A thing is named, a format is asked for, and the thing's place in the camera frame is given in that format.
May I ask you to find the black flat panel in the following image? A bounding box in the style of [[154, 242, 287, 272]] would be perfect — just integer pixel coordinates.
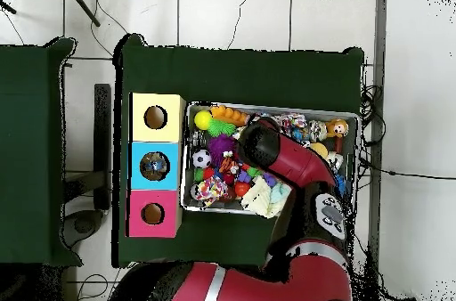
[[93, 83, 112, 211]]

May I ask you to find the striped tiger plush toy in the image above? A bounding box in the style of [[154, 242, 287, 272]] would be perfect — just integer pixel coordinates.
[[218, 156, 240, 175]]

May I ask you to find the orange toy block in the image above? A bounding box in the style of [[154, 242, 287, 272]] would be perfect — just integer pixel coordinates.
[[209, 104, 250, 126]]

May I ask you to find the dark green tablecloth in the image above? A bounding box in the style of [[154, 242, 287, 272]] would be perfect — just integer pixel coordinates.
[[112, 33, 365, 268], [0, 37, 84, 267]]

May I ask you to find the yellow ball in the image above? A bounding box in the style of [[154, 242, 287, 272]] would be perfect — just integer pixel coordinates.
[[193, 110, 214, 130]]

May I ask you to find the brown plush monkey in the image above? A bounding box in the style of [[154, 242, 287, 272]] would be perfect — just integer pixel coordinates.
[[325, 118, 349, 139]]

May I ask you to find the clear mesh bin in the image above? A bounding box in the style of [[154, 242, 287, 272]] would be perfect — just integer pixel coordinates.
[[180, 101, 360, 217]]

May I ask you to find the black floor cable with plug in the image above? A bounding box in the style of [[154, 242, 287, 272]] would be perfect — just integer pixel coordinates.
[[359, 158, 456, 181]]

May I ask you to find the purple spiky ball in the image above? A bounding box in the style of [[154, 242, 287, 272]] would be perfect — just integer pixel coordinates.
[[208, 134, 238, 167]]

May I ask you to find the black tripod leg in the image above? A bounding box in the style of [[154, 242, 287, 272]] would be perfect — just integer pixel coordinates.
[[63, 0, 102, 28], [0, 0, 18, 16]]

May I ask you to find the colourful patterned cloth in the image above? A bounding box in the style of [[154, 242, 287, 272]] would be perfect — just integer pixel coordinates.
[[193, 176, 230, 208]]

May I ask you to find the cream knitted cloth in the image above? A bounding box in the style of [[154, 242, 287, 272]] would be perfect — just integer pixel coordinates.
[[240, 175, 293, 219]]

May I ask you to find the green spiky ball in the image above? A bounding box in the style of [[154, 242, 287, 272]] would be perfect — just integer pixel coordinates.
[[207, 118, 237, 137]]

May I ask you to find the small soccer ball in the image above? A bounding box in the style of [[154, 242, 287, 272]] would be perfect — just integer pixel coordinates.
[[191, 149, 212, 169]]

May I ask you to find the wooden box with three holes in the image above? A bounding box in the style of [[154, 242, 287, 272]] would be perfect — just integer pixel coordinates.
[[126, 92, 186, 239]]

